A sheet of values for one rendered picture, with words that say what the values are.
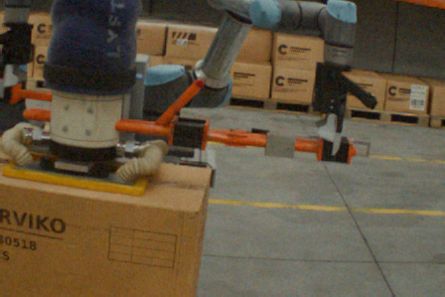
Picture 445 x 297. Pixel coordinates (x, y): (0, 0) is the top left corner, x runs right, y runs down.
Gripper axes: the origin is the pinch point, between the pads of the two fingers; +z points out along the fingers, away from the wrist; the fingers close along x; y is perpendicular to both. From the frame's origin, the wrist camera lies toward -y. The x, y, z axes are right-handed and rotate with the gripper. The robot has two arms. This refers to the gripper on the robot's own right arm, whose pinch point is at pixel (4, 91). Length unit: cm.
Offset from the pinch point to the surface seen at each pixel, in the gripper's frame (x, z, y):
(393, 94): 713, 86, 240
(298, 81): 701, 83, 118
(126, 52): -31, -17, 40
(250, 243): 242, 120, 77
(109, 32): -34, -22, 36
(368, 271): 206, 121, 148
